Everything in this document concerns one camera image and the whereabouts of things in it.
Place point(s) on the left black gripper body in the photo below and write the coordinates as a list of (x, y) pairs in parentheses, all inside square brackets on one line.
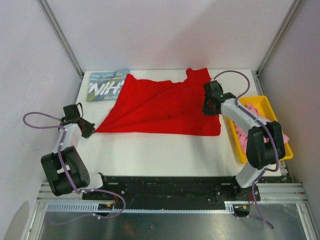
[(85, 122)]

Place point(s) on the pink t shirt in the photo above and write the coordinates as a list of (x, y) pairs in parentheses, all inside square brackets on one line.
[(242, 136)]

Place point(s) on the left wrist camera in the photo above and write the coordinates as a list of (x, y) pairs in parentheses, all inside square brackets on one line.
[(73, 111)]

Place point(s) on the red t shirt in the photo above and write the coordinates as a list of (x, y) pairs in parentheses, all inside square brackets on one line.
[(162, 107)]

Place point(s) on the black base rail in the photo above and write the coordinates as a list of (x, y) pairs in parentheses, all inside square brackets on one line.
[(169, 190)]

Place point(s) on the folded blue printed t shirt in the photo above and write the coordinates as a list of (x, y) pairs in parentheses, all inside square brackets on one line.
[(106, 85)]

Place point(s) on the right aluminium frame post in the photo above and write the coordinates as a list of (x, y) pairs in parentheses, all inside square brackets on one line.
[(283, 28)]

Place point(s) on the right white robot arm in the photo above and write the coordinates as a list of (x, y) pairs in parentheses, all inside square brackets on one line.
[(265, 144)]

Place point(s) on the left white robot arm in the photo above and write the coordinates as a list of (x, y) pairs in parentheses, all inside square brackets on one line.
[(63, 167)]

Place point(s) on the aluminium frame post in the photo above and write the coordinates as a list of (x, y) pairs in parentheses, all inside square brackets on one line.
[(52, 20), (283, 28)]

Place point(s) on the grey slotted cable duct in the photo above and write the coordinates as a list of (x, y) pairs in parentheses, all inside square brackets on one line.
[(103, 208)]

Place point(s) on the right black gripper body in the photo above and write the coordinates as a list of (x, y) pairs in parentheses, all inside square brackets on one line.
[(207, 109)]

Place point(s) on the left aluminium frame post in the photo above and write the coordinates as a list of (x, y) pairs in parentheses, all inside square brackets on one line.
[(52, 20)]

